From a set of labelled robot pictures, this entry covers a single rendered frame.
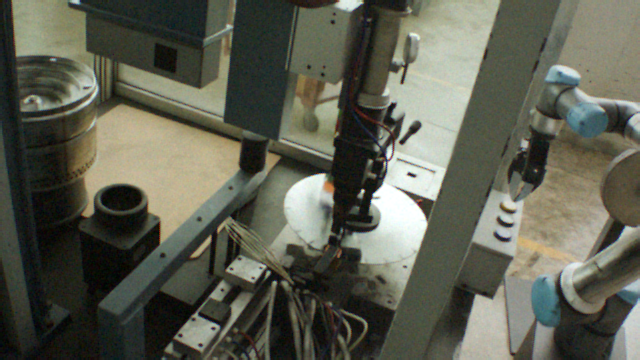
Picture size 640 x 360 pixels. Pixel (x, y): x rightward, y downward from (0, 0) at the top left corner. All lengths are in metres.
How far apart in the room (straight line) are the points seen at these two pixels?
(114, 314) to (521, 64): 0.70
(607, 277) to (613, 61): 3.21
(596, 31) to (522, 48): 3.82
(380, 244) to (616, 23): 3.23
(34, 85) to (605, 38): 3.57
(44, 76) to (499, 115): 1.27
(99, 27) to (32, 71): 0.39
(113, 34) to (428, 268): 0.85
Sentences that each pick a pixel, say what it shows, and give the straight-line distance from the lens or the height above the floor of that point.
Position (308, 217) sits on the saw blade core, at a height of 0.95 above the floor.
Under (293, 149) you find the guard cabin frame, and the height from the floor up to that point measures 0.78.
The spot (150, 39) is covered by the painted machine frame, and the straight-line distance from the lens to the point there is 1.16.
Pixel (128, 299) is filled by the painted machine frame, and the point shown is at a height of 1.05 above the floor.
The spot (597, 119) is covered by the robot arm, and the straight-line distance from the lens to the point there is 1.33.
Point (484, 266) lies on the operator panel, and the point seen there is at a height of 0.84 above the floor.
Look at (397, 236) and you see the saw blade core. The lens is 1.31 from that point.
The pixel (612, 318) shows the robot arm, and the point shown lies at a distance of 1.45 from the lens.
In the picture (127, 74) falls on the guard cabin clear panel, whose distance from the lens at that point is 2.13.
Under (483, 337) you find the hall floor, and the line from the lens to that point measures 2.57.
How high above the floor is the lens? 1.73
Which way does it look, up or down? 33 degrees down
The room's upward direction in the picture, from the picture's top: 12 degrees clockwise
